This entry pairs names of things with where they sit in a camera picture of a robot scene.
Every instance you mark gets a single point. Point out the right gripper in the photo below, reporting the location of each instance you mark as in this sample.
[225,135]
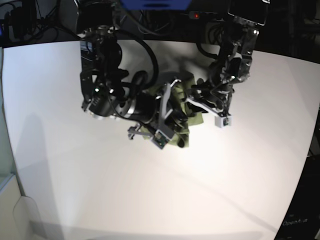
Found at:
[144,107]

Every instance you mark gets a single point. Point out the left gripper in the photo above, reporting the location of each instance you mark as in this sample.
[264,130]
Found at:
[217,96]

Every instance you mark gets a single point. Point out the green T-shirt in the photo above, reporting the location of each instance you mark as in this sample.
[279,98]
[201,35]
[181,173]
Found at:
[180,91]

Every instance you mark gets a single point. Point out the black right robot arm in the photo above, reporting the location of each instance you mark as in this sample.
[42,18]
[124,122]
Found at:
[103,83]

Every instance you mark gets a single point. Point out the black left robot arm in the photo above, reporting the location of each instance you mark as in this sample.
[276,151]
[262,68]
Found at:
[232,64]

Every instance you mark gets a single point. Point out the power strip with red light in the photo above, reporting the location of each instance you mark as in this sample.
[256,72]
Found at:
[196,15]

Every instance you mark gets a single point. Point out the blue box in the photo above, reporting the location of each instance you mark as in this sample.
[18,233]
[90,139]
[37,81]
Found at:
[156,4]

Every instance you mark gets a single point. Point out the black OpenArm case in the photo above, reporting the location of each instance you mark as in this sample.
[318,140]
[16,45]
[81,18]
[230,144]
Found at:
[302,220]

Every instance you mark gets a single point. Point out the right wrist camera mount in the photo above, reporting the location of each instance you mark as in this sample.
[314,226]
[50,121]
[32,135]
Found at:
[163,134]

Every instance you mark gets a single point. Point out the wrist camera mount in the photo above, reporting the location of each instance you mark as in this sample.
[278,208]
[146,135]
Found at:
[163,134]
[221,119]

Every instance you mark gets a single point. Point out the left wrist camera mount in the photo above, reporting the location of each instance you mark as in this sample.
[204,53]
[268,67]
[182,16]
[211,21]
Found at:
[221,119]

